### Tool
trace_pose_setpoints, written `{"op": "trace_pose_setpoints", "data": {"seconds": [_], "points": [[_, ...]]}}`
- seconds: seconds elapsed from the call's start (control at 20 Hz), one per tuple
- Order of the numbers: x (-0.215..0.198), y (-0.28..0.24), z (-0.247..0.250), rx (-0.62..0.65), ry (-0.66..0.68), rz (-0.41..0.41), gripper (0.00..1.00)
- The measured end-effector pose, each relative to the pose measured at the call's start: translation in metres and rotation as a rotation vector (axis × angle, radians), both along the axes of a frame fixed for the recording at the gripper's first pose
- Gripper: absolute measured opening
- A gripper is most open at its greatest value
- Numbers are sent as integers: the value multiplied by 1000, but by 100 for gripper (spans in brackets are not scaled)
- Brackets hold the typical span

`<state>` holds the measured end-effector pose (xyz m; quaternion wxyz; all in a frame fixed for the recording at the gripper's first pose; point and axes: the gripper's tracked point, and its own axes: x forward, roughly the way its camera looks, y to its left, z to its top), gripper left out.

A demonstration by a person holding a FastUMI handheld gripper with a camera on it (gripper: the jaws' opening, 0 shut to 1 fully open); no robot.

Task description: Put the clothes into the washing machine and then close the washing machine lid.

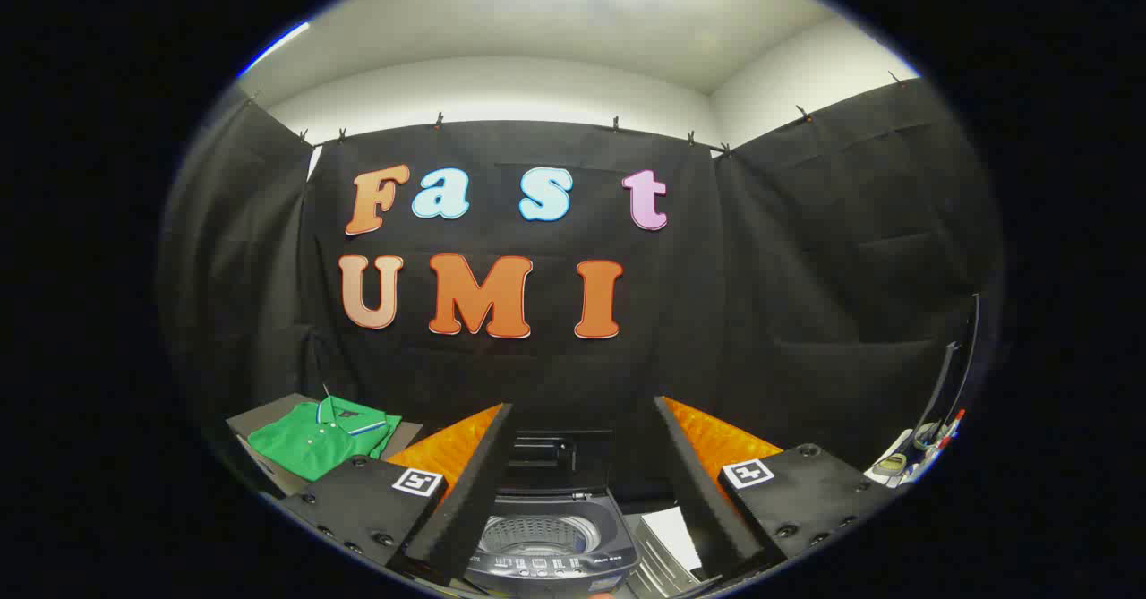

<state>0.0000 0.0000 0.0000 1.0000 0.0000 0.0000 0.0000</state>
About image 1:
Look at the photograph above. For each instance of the white sheet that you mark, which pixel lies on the white sheet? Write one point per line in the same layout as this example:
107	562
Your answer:
671	536

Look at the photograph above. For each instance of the dark glass washing machine lid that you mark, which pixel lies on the dark glass washing machine lid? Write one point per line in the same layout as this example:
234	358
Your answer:
564	465

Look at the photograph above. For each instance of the green polo shirt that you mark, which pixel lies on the green polo shirt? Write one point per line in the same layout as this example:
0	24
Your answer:
304	442

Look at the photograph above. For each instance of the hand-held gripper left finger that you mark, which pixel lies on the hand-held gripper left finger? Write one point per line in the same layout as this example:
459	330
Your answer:
479	492

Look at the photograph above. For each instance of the tape roll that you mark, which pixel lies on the tape roll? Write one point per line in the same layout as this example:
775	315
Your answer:
876	466

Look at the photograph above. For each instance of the grey washing machine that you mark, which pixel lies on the grey washing machine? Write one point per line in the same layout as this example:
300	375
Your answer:
555	572

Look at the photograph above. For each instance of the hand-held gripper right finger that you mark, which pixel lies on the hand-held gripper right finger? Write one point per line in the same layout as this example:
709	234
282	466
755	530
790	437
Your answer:
694	492

